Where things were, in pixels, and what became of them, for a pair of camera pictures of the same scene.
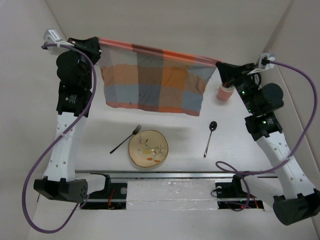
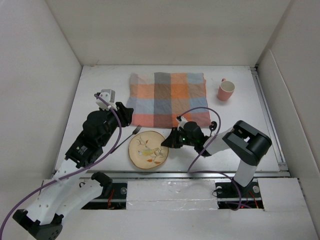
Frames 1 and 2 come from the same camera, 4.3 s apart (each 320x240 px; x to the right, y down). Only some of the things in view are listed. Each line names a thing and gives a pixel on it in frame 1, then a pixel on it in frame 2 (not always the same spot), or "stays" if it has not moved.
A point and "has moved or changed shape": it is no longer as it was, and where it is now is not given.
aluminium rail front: [178, 174] stays
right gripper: [231, 72] -> [172, 140]
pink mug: [224, 93] stays
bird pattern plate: [148, 148] stays
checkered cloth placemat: [137, 76] has moved or changed shape
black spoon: [212, 126] stays
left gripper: [90, 46] -> [124, 114]
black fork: [134, 132] stays
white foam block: [171, 195] stays
